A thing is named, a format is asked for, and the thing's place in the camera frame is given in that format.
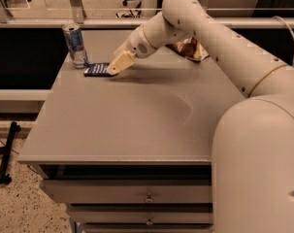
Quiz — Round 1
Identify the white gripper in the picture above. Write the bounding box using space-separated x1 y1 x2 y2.
107 25 156 75

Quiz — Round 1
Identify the blue rxbar wrapper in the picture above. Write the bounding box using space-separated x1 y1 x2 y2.
83 62 111 77

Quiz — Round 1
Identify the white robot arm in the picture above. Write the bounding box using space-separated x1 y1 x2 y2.
108 0 294 233

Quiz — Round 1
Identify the redbull can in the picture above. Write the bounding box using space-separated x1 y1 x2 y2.
62 23 88 68

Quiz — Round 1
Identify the brown yellow chip bag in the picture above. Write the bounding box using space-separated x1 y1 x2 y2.
168 37 209 62

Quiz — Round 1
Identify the grey drawer cabinet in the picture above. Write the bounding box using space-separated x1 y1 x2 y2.
17 29 246 233

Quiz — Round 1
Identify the top drawer with knob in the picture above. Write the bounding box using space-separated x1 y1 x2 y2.
40 180 212 204

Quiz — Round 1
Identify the drawer with knob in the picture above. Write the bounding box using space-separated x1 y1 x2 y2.
40 180 212 204
67 205 212 224

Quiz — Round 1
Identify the black stand leg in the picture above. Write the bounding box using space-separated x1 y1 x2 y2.
0 121 21 184

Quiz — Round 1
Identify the white cable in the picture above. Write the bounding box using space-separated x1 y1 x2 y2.
272 15 294 68

